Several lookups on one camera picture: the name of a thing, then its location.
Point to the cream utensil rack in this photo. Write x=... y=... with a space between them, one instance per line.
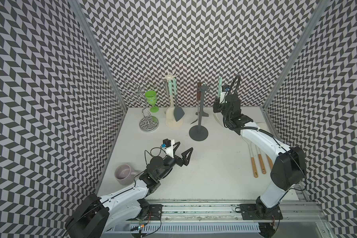
x=173 y=124

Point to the green plastic goblet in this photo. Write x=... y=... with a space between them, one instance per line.
x=151 y=97

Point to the cream utensil wooden handle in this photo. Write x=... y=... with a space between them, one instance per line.
x=262 y=165

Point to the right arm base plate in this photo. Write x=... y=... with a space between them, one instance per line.
x=260 y=212

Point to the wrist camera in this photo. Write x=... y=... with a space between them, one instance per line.
x=224 y=91
x=168 y=147

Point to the grey spatula mint handle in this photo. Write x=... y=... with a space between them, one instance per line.
x=178 y=111
x=204 y=114

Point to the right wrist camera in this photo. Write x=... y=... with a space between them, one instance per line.
x=224 y=91

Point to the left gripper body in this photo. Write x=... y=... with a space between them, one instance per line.
x=169 y=162

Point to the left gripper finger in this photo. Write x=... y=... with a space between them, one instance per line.
x=185 y=157
x=175 y=147

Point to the pink ceramic mug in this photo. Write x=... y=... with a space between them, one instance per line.
x=125 y=174

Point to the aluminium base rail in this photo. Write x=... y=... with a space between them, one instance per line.
x=300 y=219

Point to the chrome wire mug tree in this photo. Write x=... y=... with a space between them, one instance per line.
x=134 y=96

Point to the dark grey utensil rack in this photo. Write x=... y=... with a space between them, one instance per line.
x=199 y=132

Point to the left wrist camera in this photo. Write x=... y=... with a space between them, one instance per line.
x=168 y=147

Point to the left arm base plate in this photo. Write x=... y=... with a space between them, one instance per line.
x=152 y=212

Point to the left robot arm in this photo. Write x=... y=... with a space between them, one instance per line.
x=96 y=215

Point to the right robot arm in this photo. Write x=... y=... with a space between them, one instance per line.
x=288 y=163

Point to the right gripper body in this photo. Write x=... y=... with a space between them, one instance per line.
x=219 y=107

